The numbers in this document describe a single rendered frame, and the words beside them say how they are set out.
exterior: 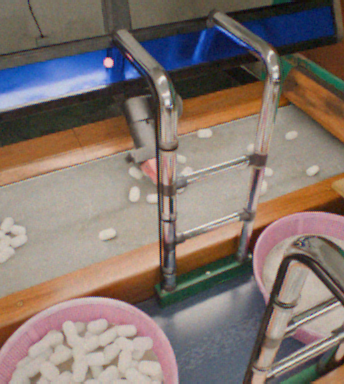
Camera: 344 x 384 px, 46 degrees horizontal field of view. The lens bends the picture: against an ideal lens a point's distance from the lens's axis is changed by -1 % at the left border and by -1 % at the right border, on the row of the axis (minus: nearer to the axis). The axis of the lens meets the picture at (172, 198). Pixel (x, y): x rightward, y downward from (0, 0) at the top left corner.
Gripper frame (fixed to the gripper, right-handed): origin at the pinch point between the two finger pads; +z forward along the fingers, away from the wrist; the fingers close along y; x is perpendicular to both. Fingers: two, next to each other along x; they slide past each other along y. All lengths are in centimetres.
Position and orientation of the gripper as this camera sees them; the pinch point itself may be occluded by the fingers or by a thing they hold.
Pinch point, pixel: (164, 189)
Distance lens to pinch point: 84.2
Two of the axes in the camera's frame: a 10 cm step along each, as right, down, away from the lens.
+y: 9.0, -3.0, 3.2
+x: -2.9, 1.3, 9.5
